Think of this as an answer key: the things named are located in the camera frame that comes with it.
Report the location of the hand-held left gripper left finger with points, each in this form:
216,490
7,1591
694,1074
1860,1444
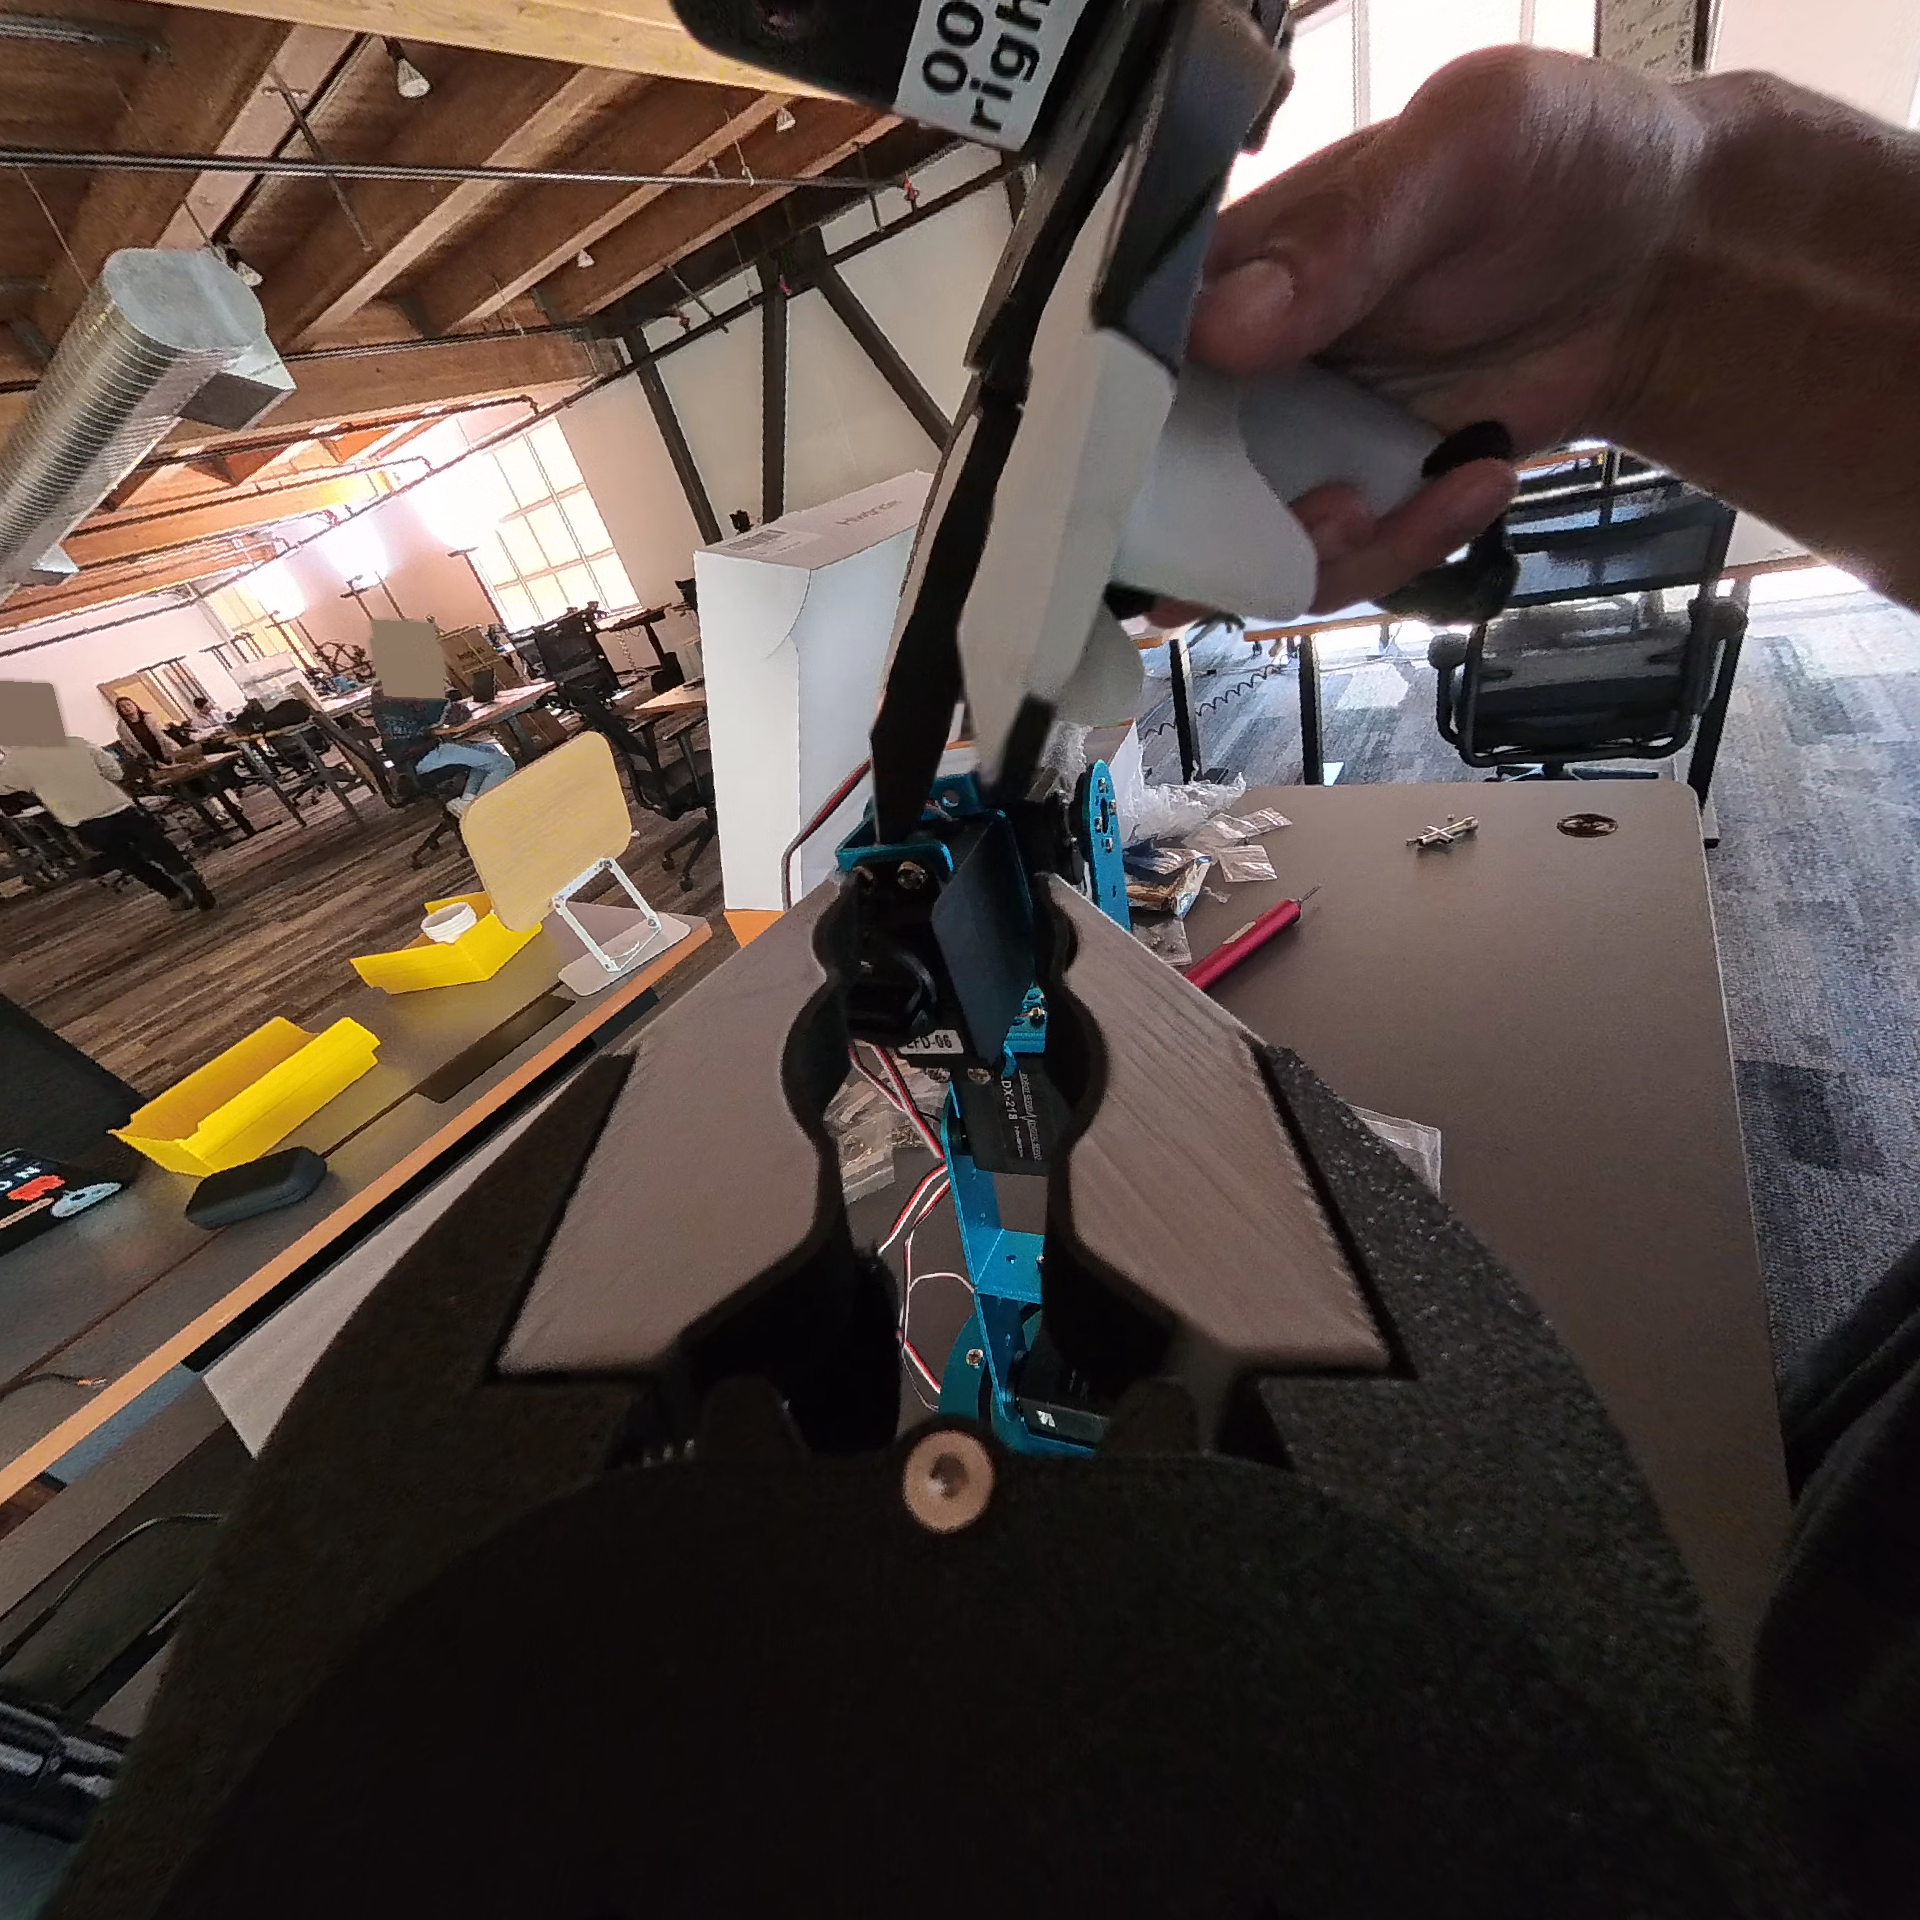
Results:
676,1213

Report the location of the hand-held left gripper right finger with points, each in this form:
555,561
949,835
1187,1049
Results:
1214,1201

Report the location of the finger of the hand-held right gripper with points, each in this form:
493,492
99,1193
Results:
1051,509
931,628

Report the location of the blue toy robot arm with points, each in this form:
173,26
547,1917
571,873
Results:
974,931

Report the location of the office desk with wooden edge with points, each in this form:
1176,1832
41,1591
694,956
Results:
451,1108

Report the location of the grey desk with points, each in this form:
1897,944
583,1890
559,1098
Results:
1531,1080

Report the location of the person's right hand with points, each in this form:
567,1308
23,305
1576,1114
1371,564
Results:
1471,225

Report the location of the white and orange cardboard box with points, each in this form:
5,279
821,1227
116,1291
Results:
796,674

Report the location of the clear plastic bag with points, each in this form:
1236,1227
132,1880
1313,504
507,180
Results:
1401,1148

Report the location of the small parts bag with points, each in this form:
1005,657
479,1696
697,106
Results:
879,1140

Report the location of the red screwdriver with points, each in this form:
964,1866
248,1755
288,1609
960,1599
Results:
1244,941

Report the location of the pile of tiny packets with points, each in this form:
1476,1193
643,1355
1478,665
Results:
1244,861

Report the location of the yellow plastic bin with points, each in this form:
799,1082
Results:
435,972
224,1108

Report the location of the wooden panel stand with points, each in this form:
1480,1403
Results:
547,818

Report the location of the black oval case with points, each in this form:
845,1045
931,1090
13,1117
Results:
255,1188

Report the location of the black office chair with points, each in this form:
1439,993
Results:
1590,599

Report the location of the black laptop with stickers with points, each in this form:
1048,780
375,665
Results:
44,1080

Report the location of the black bag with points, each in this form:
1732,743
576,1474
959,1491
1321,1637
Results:
54,1770

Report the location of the small metal bracket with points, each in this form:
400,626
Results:
1443,835

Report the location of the silver air duct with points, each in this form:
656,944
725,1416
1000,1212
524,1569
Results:
136,375

